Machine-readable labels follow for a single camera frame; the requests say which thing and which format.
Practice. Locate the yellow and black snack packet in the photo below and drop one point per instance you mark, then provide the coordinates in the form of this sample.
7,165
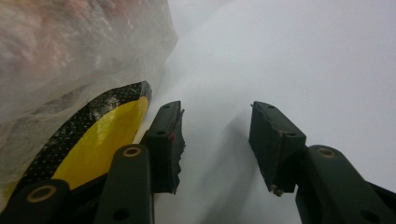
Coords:
102,137

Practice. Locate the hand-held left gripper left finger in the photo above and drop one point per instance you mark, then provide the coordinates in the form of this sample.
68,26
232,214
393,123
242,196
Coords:
163,146

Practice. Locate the white paper sheet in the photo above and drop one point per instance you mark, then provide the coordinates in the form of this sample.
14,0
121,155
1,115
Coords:
280,62

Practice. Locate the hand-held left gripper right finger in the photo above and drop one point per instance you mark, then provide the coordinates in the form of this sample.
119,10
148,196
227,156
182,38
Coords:
274,146

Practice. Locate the clear plastic bag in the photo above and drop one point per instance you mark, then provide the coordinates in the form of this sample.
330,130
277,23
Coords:
62,46

